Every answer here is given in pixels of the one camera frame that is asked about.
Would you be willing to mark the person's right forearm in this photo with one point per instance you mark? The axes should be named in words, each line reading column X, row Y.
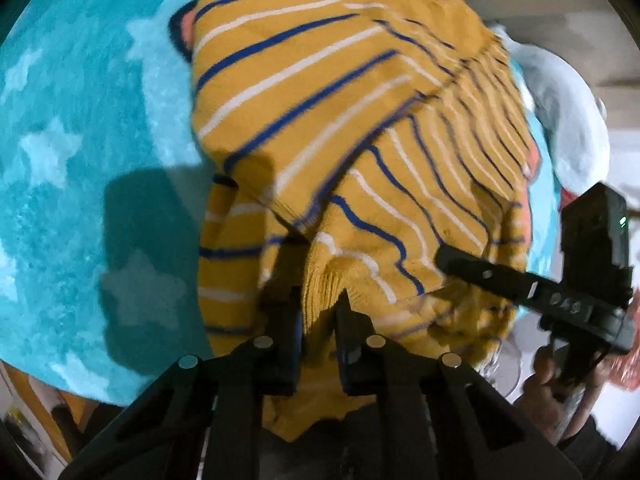
column 587, row 442

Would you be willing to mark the wooden furniture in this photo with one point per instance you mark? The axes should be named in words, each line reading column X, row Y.
column 60, row 410

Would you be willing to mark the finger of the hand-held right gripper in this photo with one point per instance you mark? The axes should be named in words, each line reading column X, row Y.
column 500, row 275

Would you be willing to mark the orange garment with dark trim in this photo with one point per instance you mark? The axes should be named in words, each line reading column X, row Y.
column 181, row 30

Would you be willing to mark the person's right hand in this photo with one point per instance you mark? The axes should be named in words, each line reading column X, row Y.
column 542, row 400

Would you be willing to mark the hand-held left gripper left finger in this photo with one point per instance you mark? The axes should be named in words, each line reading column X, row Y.
column 284, row 345

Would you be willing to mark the yellow striped knit sweater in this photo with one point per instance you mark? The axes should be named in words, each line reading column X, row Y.
column 325, row 125

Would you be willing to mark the white plush cloth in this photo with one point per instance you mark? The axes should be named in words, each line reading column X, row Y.
column 570, row 110

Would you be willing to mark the turquoise star-print blanket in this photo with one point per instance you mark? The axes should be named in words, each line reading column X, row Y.
column 85, row 160

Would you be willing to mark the orange plastic bag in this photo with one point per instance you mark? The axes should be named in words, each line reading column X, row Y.
column 627, row 345

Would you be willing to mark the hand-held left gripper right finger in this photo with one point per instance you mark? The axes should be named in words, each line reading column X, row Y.
column 350, row 347

